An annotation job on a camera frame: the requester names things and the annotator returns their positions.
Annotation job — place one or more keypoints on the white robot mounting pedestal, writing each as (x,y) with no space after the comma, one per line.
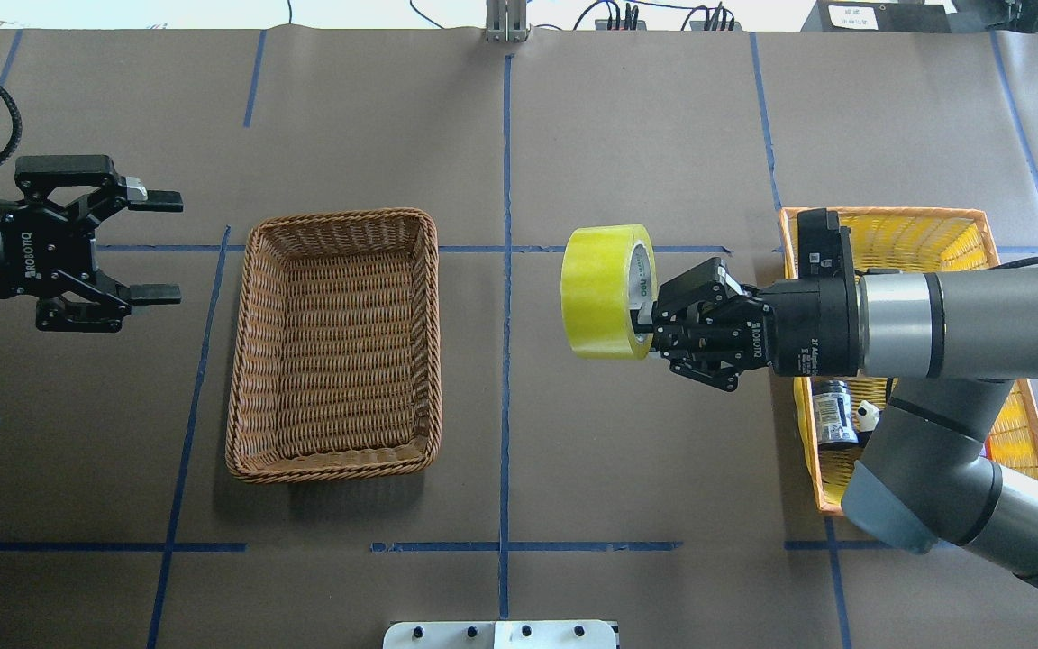
(569,633)

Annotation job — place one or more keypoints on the aluminium frame post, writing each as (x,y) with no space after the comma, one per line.
(506,21)

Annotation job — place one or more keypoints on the toy panda figure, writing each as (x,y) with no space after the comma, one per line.
(866,420)

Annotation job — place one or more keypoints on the yellow woven plastic basket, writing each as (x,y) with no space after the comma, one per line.
(918,240)

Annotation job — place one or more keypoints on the black orange power adapter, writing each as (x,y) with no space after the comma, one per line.
(621,16)

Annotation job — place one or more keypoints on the black box with label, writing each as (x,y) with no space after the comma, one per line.
(876,16)

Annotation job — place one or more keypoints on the yellow packing tape roll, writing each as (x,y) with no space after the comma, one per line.
(607,273)

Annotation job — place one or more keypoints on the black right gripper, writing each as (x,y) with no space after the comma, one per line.
(812,327)

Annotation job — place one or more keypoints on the brown wicker basket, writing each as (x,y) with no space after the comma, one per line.
(337,358)

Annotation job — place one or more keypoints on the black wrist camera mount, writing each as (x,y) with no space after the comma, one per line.
(823,247)

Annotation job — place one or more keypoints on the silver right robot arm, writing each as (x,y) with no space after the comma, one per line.
(954,343)

